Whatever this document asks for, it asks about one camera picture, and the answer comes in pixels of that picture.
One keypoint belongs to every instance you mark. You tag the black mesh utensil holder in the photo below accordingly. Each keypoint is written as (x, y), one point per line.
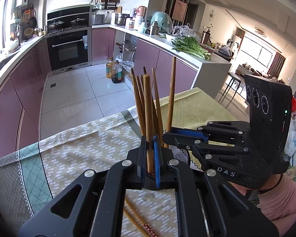
(181, 154)

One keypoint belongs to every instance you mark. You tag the steel steamer pot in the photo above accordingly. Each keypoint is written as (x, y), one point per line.
(120, 19)

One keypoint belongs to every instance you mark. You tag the wall clock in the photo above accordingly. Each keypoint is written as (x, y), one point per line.
(211, 15)

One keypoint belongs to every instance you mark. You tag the black wall rack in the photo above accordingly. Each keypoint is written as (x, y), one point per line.
(108, 3)

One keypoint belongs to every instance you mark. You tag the living room window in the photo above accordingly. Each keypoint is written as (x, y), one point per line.
(259, 54)

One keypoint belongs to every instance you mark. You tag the hanging pans and strainers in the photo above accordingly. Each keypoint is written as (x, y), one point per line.
(29, 23)

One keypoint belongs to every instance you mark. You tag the framed wall picture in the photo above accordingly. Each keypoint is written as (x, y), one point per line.
(180, 9)

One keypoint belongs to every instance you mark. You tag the white small cooker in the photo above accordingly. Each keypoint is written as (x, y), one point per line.
(138, 22)

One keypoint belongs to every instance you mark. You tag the white plastic bag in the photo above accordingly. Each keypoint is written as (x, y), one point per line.
(291, 142)

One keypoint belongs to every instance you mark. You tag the black lidded wok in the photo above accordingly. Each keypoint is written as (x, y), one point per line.
(56, 24)
(78, 21)

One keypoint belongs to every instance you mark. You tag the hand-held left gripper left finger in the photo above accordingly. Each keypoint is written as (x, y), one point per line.
(138, 163)

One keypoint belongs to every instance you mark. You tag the crumpled plastic bag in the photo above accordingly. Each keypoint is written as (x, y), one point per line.
(127, 66)

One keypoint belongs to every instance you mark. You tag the pink electric kettle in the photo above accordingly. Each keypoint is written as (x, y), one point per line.
(141, 11)

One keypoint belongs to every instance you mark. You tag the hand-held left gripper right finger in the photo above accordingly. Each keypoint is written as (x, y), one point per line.
(158, 163)

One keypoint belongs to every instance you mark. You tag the dark sauce bottle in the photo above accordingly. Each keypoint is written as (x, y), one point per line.
(117, 72)

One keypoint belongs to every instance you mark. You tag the brown tumbler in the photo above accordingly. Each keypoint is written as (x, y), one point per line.
(205, 37)

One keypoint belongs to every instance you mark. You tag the patterned printed tablecloth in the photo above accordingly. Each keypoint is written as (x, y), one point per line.
(76, 153)

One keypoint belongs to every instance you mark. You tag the person's right forearm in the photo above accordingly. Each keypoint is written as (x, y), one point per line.
(283, 197)

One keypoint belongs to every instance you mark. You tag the pink base cabinets with sink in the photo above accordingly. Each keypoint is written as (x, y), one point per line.
(14, 98)

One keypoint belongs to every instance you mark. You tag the clear plastic bag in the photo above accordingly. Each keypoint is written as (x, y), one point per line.
(185, 30)

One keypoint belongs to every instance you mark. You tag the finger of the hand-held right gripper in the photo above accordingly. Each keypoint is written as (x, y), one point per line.
(185, 143)
(190, 133)

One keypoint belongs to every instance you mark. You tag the steel thermos flask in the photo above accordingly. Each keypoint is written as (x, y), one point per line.
(155, 29)

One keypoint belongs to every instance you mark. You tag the yellow cooking oil bottle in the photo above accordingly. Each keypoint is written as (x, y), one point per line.
(109, 69)

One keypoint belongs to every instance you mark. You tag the black built-in oven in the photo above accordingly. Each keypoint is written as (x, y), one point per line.
(69, 50)

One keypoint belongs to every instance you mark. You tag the bunch of green vegetables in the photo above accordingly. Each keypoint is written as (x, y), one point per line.
(190, 47)

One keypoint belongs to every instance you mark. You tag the green seat stool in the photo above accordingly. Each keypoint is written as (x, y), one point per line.
(233, 77)

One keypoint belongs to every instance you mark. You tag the pink bowl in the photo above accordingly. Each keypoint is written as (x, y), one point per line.
(208, 48)

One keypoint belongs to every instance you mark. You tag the green air fryer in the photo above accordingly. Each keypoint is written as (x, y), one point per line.
(161, 21)

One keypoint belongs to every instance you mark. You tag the bunch of wooden chopsticks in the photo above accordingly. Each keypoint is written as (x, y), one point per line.
(139, 98)

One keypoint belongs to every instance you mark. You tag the red-patterned wooden chopstick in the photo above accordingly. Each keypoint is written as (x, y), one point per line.
(148, 118)
(171, 96)
(129, 223)
(134, 214)

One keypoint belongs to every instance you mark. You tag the silver toaster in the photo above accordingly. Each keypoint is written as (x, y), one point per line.
(98, 19)

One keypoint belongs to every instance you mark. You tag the pink base cabinets under appliances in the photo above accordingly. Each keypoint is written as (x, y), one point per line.
(150, 59)

